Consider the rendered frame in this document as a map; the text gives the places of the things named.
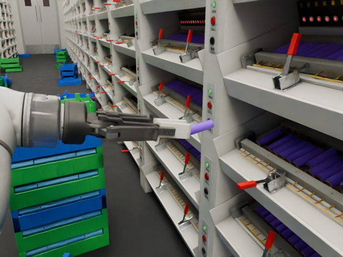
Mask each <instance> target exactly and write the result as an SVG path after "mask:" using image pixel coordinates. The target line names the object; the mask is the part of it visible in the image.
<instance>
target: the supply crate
mask: <svg viewBox="0 0 343 257"><path fill-rule="evenodd" d="M99 146H102V139H101V138H97V137H96V136H90V135H87V136H86V137H85V141H84V143H83V144H81V145H79V144H64V143H62V140H59V142H58V146H57V147H56V148H46V147H30V148H26V147H16V149H15V152H14V154H13V157H12V162H16V161H22V160H28V159H33V158H39V157H45V156H50V155H56V154H59V153H65V152H70V151H76V150H81V149H87V148H93V147H99Z"/></svg>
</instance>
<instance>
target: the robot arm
mask: <svg viewBox="0 0 343 257"><path fill-rule="evenodd" d="M153 118H154V115H153V114H150V117H149V118H148V116H146V115H138V114H129V113H121V112H111V111H106V110H102V109H99V110H97V112H96V113H88V112H87V106H86V104H85V103H84V102H80V101H68V100H67V101H65V102H64V104H61V98H60V97H59V96H58V95H57V96H53V95H45V94H34V93H24V92H18V91H14V90H11V89H9V88H6V87H1V86H0V234H1V231H2V228H3V225H4V221H5V217H6V213H7V209H8V204H9V199H10V193H11V184H12V172H11V164H12V157H13V154H14V152H15V149H16V147H26V148H30V147H46V148H56V147H57V146H58V142H59V140H62V143H64V144H79V145H81V144H83V143H84V141H85V137H86V136H87V135H90V136H96V137H97V138H106V139H105V142H107V143H113V142H120V141H155V142H156V141H157V139H158V137H159V138H178V139H189V138H190V132H191V127H192V125H191V124H190V123H187V121H186V120H177V119H161V118H154V119H153Z"/></svg>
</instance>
